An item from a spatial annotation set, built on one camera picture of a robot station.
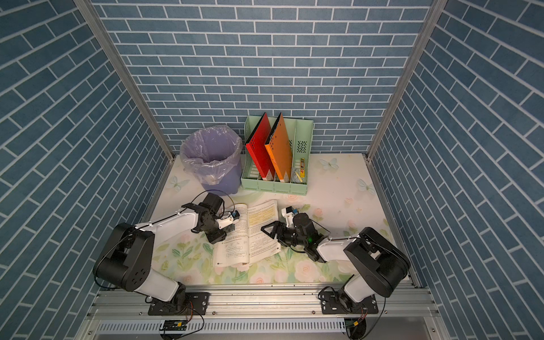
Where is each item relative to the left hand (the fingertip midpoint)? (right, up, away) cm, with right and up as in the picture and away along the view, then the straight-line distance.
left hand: (223, 232), depth 91 cm
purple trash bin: (-10, +34, +14) cm, 38 cm away
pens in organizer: (+37, +27, +23) cm, 51 cm away
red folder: (+15, +37, -4) cm, 40 cm away
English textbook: (+11, -3, -5) cm, 12 cm away
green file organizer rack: (+34, +45, +14) cm, 58 cm away
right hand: (+19, +2, -9) cm, 21 cm away
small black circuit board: (-12, -27, -19) cm, 35 cm away
